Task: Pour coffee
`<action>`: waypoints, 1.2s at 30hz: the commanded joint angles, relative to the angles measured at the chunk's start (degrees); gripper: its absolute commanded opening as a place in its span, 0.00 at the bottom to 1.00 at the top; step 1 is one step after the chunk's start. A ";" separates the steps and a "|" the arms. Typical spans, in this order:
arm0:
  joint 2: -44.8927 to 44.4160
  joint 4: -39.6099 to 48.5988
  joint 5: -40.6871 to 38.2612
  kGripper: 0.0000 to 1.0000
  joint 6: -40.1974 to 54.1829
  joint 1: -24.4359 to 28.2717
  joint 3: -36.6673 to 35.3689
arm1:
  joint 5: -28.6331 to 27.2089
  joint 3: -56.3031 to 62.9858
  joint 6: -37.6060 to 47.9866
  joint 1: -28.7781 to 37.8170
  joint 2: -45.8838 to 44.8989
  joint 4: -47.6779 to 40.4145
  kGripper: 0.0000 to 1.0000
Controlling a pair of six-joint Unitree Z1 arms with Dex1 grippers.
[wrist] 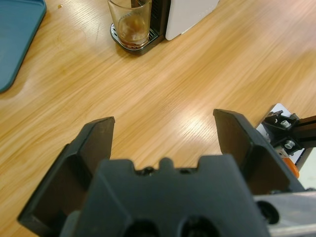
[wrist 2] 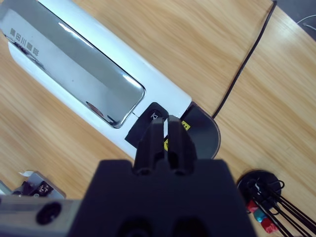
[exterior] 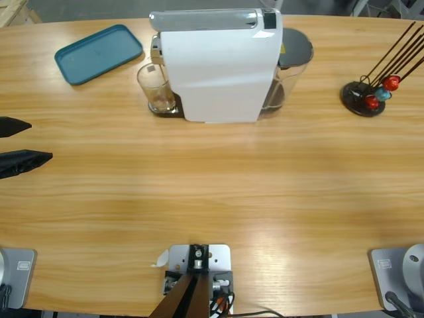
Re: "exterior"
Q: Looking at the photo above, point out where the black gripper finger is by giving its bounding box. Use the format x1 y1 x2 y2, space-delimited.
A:
0 116 33 139
0 149 54 180

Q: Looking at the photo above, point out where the clear drinking glass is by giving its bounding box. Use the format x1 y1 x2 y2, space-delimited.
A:
136 62 177 113

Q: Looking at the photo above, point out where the grey coffee machine lever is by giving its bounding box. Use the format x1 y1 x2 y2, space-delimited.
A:
148 9 262 31

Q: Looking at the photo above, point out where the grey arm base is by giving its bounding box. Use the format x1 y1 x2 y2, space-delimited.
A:
0 248 38 309
369 243 424 312

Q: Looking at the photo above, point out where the white capsule coffee machine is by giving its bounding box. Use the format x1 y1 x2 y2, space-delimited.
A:
150 8 284 125

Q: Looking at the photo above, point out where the teal coffee capsule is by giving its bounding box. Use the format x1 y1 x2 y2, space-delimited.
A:
376 87 394 102

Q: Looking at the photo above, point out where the teal plastic tray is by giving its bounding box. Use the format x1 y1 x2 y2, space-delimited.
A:
54 24 145 86

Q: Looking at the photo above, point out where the wooden pallet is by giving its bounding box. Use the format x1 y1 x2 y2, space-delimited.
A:
0 0 43 29

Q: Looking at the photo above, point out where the metal grille drip tray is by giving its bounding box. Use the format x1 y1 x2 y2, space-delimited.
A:
148 94 185 119

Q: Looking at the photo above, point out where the white paper tape scrap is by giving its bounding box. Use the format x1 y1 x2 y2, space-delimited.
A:
151 248 170 268

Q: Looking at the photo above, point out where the black capsule holder with rods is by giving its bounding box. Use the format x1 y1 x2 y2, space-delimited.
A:
340 21 424 117

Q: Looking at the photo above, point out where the black cable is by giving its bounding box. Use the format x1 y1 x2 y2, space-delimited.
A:
231 309 282 318
386 290 418 318
0 283 13 309

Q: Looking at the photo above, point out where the dark camera post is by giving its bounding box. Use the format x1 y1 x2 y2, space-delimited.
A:
147 244 213 318

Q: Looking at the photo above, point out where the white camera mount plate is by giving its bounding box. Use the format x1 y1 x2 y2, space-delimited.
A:
164 244 235 315

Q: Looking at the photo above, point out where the orange white cable bundle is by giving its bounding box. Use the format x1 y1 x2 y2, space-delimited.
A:
210 291 236 315

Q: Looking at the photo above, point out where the grey metal frame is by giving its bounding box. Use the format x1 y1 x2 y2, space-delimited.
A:
349 0 424 19

